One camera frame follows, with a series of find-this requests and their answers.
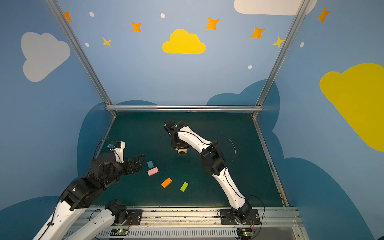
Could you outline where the orange wood block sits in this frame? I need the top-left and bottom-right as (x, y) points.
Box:
(161, 178), (172, 189)

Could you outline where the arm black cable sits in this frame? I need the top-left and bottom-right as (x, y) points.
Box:
(94, 136), (121, 160)
(184, 128), (266, 232)

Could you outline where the right side floor rail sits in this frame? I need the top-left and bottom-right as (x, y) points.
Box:
(252, 116), (290, 207)

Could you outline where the left green circuit board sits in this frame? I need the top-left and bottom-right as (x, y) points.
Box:
(110, 229), (129, 237)

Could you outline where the floor rail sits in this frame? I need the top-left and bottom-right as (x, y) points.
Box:
(252, 116), (290, 207)
(94, 116), (116, 157)

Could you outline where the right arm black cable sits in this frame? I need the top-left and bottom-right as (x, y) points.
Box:
(184, 128), (266, 232)

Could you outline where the right green circuit board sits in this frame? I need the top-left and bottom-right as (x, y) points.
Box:
(237, 228), (255, 240)

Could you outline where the teal wood block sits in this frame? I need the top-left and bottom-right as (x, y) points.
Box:
(147, 161), (154, 169)

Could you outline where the corner aluminium post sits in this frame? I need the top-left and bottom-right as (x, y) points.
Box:
(252, 0), (311, 120)
(45, 0), (113, 106)

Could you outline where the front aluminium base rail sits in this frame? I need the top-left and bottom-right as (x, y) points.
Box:
(93, 206), (309, 240)

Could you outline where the right corner aluminium post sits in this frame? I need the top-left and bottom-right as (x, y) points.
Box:
(252, 0), (311, 120)

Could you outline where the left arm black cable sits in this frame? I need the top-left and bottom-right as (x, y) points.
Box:
(94, 136), (121, 160)

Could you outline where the left corner aluminium post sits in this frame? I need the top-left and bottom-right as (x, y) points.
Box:
(45, 0), (113, 106)

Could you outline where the pink wood block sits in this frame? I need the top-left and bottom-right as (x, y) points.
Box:
(148, 167), (159, 176)

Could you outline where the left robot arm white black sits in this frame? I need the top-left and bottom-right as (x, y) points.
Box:
(34, 153), (146, 240)

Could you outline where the left side floor rail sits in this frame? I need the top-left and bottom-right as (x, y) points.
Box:
(94, 116), (116, 157)

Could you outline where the back horizontal aluminium rail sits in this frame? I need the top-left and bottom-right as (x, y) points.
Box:
(106, 105), (263, 112)

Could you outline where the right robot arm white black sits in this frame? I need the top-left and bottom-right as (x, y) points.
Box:
(164, 122), (252, 224)

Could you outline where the green circuit board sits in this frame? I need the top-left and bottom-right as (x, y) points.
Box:
(110, 229), (129, 237)
(237, 228), (255, 240)

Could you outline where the lime green wood block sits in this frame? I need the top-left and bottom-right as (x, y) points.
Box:
(180, 182), (189, 192)

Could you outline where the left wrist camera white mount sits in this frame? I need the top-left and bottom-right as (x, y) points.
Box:
(108, 141), (126, 164)

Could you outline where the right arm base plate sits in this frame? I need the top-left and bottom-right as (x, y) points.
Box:
(218, 209), (261, 225)

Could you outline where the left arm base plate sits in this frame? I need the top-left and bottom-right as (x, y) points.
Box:
(122, 209), (143, 227)

